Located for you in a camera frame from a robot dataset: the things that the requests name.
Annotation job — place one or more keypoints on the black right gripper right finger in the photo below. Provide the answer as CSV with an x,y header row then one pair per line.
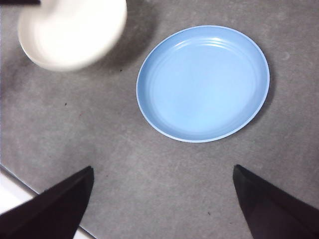
x,y
271,214

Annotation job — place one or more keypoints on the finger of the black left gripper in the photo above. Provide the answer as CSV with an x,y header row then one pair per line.
x,y
17,1

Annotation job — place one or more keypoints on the white round plate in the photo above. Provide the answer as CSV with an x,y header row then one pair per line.
x,y
72,35

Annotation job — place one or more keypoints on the blue round plate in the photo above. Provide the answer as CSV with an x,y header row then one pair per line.
x,y
202,87

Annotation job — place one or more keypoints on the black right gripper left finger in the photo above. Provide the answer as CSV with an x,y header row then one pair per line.
x,y
54,211

